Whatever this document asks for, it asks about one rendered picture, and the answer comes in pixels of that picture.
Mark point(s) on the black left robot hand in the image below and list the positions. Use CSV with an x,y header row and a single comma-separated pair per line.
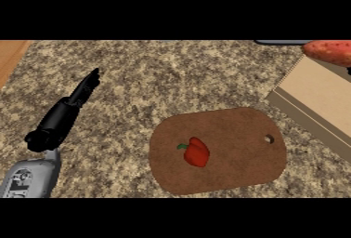
x,y
57,121

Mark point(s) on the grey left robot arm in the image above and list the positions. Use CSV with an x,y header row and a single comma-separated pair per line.
x,y
31,178

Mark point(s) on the brown wooden cutting board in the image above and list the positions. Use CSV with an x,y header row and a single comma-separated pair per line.
x,y
218,152

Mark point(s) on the open cardboard box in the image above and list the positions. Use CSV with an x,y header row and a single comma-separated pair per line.
x,y
315,99

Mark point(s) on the reddish sweet potato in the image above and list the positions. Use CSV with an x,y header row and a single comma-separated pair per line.
x,y
329,52

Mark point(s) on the red bell pepper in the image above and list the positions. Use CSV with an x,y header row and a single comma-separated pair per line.
x,y
196,152

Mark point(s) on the dark grey flat object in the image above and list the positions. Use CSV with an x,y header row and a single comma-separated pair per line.
x,y
280,42

